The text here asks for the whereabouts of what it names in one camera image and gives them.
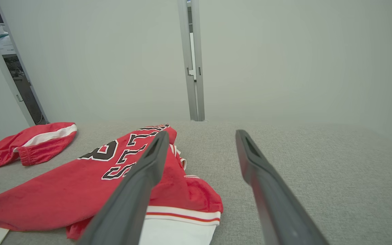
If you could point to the red jersey with black lettering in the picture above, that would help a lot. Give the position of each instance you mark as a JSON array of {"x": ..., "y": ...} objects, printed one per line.
[{"x": 63, "y": 190}]

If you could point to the red shorts with white stripe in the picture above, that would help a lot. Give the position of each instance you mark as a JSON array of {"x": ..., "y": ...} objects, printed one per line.
[{"x": 49, "y": 148}]

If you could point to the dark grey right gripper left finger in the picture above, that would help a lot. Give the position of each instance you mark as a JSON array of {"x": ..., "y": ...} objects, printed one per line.
[{"x": 131, "y": 204}]

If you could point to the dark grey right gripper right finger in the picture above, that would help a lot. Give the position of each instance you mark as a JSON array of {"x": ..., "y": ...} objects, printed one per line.
[{"x": 277, "y": 211}]

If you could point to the grey aluminium partition post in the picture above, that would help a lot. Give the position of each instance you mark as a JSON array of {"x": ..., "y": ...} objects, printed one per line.
[
  {"x": 193, "y": 102},
  {"x": 24, "y": 109}
]

